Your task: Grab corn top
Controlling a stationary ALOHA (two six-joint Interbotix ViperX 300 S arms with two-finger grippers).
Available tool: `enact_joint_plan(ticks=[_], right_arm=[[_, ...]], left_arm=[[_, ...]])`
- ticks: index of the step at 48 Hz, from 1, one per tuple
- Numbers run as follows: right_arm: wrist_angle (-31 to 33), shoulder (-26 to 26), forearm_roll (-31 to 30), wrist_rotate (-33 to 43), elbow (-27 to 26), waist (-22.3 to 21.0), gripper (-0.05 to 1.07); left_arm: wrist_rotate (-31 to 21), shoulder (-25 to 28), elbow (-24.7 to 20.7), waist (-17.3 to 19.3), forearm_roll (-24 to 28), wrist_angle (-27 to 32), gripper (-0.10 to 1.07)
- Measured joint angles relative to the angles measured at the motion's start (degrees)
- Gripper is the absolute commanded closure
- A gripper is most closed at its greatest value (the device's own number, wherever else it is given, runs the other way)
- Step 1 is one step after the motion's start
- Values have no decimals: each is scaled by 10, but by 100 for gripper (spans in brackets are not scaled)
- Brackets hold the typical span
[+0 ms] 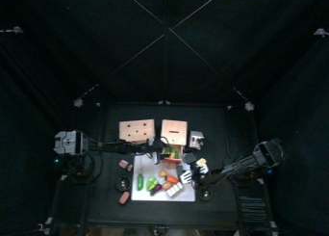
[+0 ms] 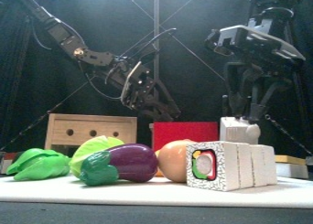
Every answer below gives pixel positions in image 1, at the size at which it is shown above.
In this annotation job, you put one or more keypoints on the yellow banana toy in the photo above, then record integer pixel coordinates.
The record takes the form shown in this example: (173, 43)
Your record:
(163, 173)

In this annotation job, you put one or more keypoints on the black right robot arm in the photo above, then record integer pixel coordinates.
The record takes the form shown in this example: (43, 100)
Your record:
(268, 154)

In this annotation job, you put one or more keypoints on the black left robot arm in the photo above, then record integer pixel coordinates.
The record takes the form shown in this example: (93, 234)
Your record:
(71, 143)

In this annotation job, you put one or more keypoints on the green toy vegetable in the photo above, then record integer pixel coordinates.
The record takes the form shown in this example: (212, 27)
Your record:
(169, 149)

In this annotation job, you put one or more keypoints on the yellow white toy block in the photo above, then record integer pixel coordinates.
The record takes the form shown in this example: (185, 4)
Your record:
(202, 162)

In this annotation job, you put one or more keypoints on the red toy tray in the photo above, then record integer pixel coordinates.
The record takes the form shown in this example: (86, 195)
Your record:
(171, 161)

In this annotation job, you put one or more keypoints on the orange toy carrot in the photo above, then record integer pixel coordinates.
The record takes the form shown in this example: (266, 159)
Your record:
(173, 179)

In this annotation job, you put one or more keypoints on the black round bowl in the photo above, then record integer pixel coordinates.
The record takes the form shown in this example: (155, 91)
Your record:
(125, 183)
(206, 193)

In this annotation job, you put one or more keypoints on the peach toy onion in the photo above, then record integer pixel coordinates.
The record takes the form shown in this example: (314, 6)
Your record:
(167, 185)

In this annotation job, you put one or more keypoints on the grey white small box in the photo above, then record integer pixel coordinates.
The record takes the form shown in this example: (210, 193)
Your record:
(197, 139)

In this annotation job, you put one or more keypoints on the pink toy block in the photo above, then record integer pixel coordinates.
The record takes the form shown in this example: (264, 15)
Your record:
(125, 164)

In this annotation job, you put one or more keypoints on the purple toy eggplant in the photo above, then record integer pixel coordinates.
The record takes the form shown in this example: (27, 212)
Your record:
(157, 189)

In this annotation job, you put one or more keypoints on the lime green toy lettuce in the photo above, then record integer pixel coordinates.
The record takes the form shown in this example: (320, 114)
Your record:
(153, 183)

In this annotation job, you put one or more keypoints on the white cutting board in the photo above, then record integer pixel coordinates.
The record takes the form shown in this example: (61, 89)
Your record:
(143, 195)

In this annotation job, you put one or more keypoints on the pink toy sausage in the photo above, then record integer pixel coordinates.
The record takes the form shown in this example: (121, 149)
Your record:
(125, 197)

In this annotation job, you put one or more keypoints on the metal frame bracket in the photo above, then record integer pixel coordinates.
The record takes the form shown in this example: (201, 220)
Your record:
(17, 30)
(78, 102)
(320, 31)

